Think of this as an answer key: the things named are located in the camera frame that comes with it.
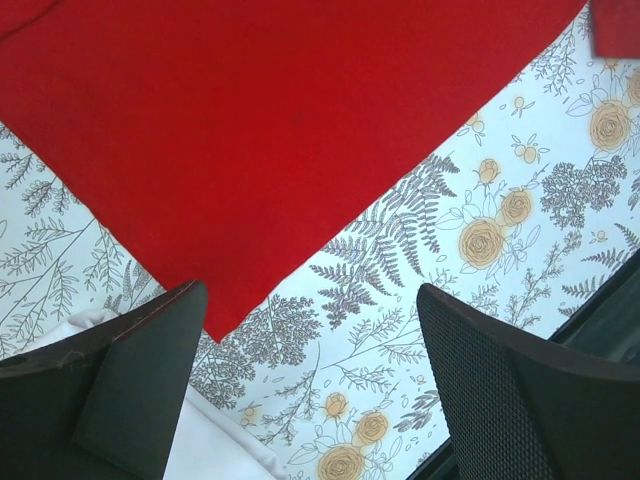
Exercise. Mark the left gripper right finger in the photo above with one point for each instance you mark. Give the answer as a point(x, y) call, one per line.
point(530, 400)

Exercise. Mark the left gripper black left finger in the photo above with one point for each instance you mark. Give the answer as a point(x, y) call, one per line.
point(104, 403)

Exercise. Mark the red t shirt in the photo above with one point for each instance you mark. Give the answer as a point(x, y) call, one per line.
point(146, 143)

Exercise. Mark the white folded t shirt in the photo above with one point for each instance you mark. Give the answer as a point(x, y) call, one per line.
point(207, 444)

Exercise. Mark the floral patterned table mat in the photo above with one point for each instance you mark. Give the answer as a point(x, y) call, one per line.
point(524, 213)

